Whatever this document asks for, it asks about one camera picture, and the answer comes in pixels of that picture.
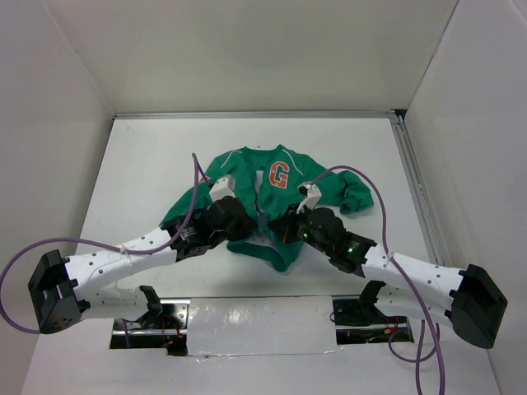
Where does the silver aluminium rail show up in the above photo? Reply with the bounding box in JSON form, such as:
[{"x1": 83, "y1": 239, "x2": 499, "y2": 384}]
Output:
[
  {"x1": 114, "y1": 109, "x2": 408, "y2": 123},
  {"x1": 389, "y1": 109, "x2": 446, "y2": 266}
]

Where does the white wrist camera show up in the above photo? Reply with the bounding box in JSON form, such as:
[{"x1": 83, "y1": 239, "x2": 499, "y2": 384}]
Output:
[
  {"x1": 296, "y1": 183, "x2": 322, "y2": 214},
  {"x1": 209, "y1": 174, "x2": 236, "y2": 202}
]

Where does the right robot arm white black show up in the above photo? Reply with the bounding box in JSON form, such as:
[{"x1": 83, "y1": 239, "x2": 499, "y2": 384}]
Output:
[{"x1": 268, "y1": 208, "x2": 508, "y2": 349}]

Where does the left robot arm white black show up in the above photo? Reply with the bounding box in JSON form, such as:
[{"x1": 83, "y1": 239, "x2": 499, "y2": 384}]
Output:
[{"x1": 28, "y1": 197, "x2": 258, "y2": 334}]

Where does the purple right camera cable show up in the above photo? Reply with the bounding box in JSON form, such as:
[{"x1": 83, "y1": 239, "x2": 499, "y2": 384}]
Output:
[{"x1": 306, "y1": 165, "x2": 445, "y2": 395}]

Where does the silver aluminium back rail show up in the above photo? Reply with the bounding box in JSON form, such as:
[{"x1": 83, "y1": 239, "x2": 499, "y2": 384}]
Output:
[{"x1": 114, "y1": 109, "x2": 408, "y2": 123}]

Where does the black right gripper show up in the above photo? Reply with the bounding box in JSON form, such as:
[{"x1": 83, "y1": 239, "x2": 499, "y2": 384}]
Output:
[{"x1": 268, "y1": 202, "x2": 333, "y2": 256}]

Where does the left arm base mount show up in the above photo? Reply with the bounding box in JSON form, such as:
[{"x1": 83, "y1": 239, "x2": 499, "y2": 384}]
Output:
[{"x1": 110, "y1": 286, "x2": 191, "y2": 356}]

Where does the silver aluminium right rail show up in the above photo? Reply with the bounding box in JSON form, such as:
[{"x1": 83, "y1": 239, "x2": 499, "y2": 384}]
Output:
[{"x1": 389, "y1": 109, "x2": 446, "y2": 266}]

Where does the green zip-up jacket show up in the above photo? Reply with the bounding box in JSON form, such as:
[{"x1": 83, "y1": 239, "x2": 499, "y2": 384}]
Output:
[{"x1": 161, "y1": 145, "x2": 374, "y2": 272}]

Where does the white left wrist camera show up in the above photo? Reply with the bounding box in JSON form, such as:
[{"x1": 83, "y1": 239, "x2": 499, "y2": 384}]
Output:
[{"x1": 209, "y1": 174, "x2": 236, "y2": 202}]

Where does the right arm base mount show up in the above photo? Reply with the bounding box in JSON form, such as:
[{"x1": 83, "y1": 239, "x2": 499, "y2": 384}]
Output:
[{"x1": 329, "y1": 297, "x2": 413, "y2": 346}]

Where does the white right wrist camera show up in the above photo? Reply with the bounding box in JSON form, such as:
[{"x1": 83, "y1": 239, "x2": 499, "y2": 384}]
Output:
[{"x1": 296, "y1": 183, "x2": 322, "y2": 214}]

